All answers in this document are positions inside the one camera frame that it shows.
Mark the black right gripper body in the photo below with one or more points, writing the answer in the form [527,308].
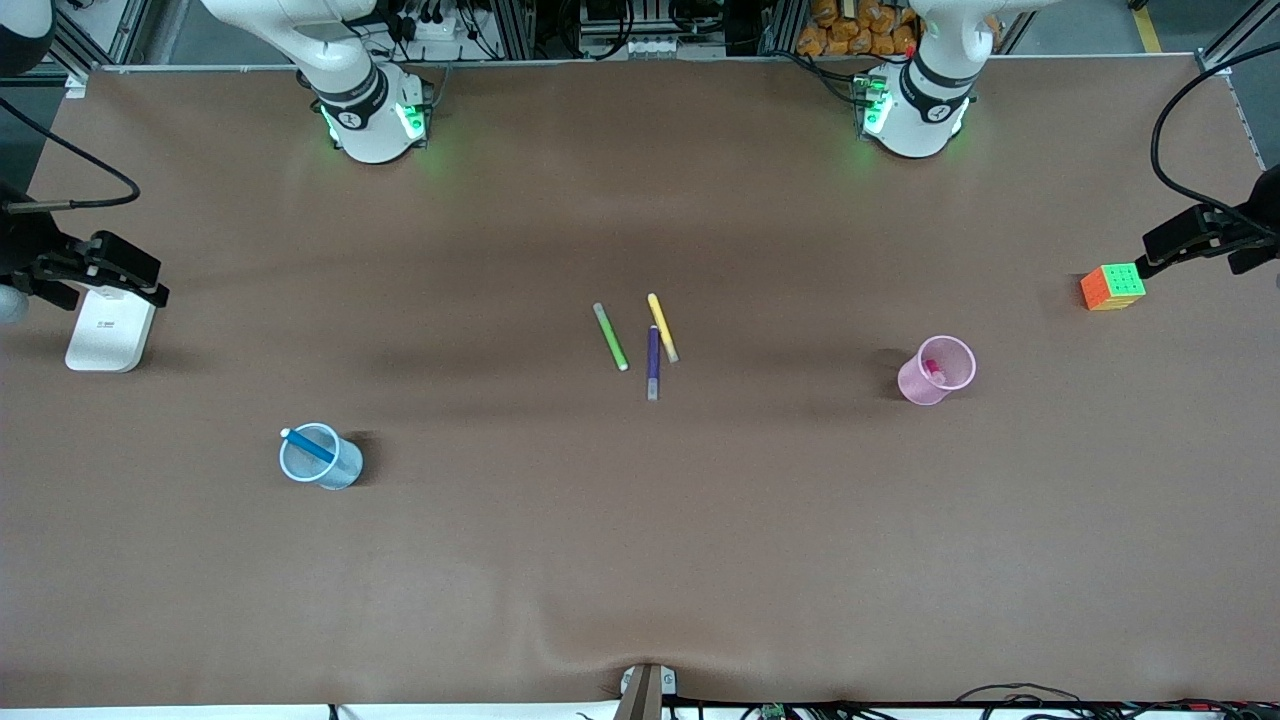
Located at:
[22,252]

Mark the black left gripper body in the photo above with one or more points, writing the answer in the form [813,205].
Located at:
[1256,222]

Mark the blue marker pen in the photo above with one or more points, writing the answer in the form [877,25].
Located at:
[315,450]

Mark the pink marker pen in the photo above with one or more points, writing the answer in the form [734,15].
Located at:
[932,368]

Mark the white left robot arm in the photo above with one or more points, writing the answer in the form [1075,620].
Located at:
[915,110]

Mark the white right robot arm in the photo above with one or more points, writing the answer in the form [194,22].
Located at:
[350,100]

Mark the white stand with pole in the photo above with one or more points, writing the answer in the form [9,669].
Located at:
[110,335]

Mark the multicoloured puzzle cube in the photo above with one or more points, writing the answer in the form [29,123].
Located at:
[1120,283]

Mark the light blue plastic cup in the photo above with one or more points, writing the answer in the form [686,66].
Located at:
[345,470]

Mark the pink plastic cup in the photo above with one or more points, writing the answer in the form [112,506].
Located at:
[915,385]

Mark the white power strip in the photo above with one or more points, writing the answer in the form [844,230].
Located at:
[445,40]

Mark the orange bags pile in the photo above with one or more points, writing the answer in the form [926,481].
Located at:
[850,30]

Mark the green marker pen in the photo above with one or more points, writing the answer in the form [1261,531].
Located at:
[610,337]

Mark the yellow marker pen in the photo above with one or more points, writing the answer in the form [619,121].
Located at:
[662,325]

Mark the purple marker pen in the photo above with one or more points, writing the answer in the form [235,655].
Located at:
[653,360]

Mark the aluminium frame profile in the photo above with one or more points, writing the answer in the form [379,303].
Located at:
[1240,30]
[90,35]

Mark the metal table edge bracket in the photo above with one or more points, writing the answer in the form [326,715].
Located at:
[645,695]

